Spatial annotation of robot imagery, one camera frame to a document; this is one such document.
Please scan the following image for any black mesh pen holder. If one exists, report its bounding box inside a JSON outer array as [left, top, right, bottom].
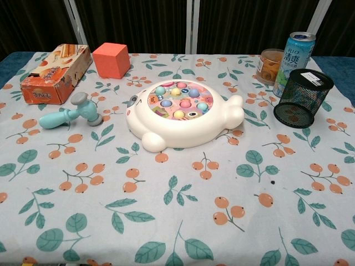
[[273, 68, 335, 129]]

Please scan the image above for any teal toy hammer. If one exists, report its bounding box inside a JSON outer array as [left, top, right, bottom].
[[38, 92, 103, 130]]

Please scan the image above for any white fishing toy game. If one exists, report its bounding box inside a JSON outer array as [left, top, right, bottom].
[[124, 79, 245, 152]]

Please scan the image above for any orange foam cube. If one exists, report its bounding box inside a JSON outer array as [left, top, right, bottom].
[[92, 42, 131, 80]]

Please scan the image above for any clear jar of rubber bands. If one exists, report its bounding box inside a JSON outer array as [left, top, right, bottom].
[[255, 48, 286, 85]]

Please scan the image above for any blue RIO drink can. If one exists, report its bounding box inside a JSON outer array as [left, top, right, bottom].
[[273, 32, 317, 98]]

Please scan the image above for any orange biscuit box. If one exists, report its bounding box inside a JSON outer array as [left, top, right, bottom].
[[21, 43, 94, 105]]

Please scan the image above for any floral fruit print tablecloth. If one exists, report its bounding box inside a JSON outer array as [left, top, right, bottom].
[[0, 51, 355, 266]]

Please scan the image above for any dark folding screen panel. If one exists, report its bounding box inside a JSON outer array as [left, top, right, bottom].
[[191, 0, 320, 56], [66, 0, 195, 55], [306, 0, 355, 59], [0, 0, 81, 60]]

